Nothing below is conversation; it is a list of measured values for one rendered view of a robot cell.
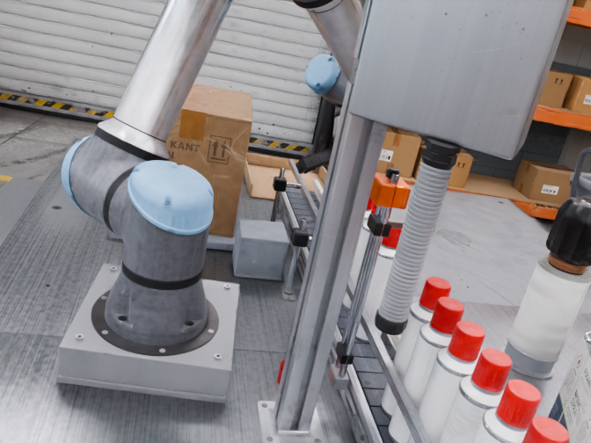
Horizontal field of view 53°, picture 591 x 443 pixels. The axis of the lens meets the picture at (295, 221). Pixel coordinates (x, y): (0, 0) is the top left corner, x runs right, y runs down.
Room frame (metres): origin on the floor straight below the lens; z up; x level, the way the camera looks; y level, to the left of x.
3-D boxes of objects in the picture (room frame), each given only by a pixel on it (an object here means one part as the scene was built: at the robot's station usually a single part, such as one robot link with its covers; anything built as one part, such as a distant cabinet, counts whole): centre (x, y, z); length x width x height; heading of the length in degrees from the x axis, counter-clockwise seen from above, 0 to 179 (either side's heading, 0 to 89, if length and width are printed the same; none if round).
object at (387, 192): (0.73, -0.14, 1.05); 0.10 x 0.04 x 0.33; 103
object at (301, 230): (1.05, -0.04, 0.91); 0.07 x 0.03 x 0.16; 103
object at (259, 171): (1.72, 0.05, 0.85); 0.30 x 0.26 x 0.04; 13
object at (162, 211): (0.77, 0.18, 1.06); 0.13 x 0.12 x 0.14; 53
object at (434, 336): (0.64, -0.20, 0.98); 0.05 x 0.05 x 0.20
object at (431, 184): (0.57, -0.12, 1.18); 0.04 x 0.04 x 0.21
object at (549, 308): (0.89, -0.44, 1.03); 0.09 x 0.09 x 0.30
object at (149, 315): (0.77, 0.18, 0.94); 0.15 x 0.15 x 0.10
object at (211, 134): (1.33, 0.27, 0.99); 0.30 x 0.24 x 0.27; 9
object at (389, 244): (0.87, -0.15, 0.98); 0.05 x 0.05 x 0.20
